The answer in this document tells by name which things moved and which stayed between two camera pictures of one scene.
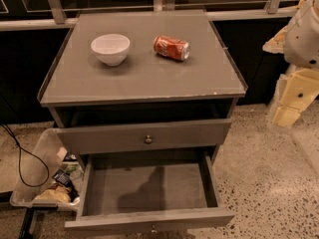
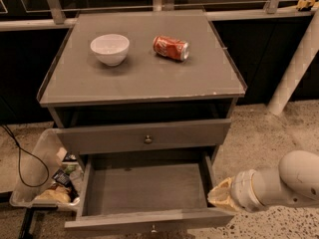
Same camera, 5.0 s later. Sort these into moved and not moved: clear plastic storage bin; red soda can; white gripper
Moved: white gripper
Not moved: clear plastic storage bin; red soda can
